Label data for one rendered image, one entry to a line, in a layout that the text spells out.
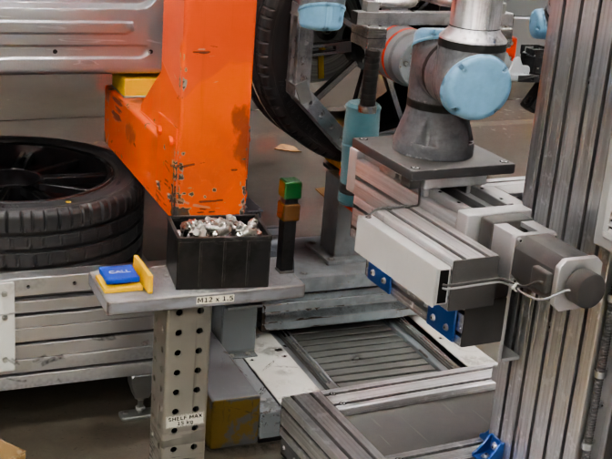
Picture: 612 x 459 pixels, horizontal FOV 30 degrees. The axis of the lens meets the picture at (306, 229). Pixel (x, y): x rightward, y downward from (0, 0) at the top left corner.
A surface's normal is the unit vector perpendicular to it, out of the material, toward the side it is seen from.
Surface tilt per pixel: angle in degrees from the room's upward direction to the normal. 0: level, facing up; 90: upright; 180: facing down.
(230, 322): 90
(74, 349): 90
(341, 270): 0
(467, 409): 0
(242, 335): 90
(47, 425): 0
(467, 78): 98
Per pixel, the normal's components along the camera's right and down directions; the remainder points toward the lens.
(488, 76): 0.19, 0.47
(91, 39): 0.39, 0.34
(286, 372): 0.07, -0.94
